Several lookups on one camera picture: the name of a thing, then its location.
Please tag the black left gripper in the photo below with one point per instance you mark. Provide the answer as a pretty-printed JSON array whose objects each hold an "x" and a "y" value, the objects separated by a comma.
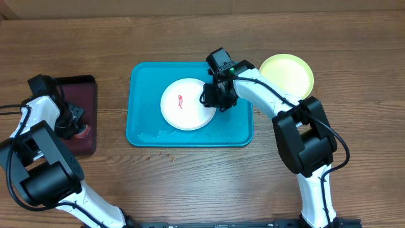
[{"x": 66, "y": 132}]

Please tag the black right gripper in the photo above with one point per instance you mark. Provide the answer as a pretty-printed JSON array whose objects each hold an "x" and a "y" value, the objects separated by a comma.
[{"x": 210, "y": 102}]

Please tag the pink green sponge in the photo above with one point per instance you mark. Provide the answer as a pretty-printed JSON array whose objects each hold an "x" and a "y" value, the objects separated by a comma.
[{"x": 83, "y": 132}]

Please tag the white plate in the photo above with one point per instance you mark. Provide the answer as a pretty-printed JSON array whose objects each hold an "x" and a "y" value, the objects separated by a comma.
[{"x": 181, "y": 107}]

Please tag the yellow-green plate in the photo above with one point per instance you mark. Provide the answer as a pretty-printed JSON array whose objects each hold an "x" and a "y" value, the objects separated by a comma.
[{"x": 290, "y": 73}]

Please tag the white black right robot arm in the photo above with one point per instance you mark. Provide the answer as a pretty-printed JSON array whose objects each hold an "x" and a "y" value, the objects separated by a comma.
[{"x": 303, "y": 135}]

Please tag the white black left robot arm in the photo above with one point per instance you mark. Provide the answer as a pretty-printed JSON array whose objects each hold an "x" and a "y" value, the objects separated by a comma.
[{"x": 41, "y": 172}]

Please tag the black dark red tray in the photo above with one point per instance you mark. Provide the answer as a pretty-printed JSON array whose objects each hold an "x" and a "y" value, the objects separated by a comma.
[{"x": 81, "y": 91}]

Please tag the teal plastic tray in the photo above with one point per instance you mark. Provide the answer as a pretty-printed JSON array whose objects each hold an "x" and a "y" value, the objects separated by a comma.
[{"x": 146, "y": 126}]

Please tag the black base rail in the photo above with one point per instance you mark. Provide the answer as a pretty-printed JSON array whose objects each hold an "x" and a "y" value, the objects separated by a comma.
[{"x": 278, "y": 223}]

